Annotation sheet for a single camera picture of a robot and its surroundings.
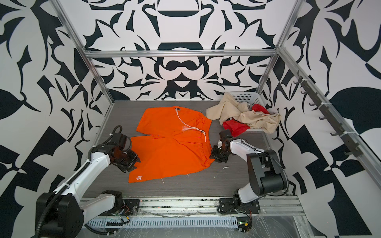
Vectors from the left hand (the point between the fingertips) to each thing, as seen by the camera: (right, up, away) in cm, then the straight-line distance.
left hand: (140, 160), depth 82 cm
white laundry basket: (+74, +37, +33) cm, 89 cm away
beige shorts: (+53, +30, +21) cm, 64 cm away
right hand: (+40, 0, +8) cm, 41 cm away
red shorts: (+53, +17, +6) cm, 56 cm away
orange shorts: (+17, +8, +15) cm, 24 cm away
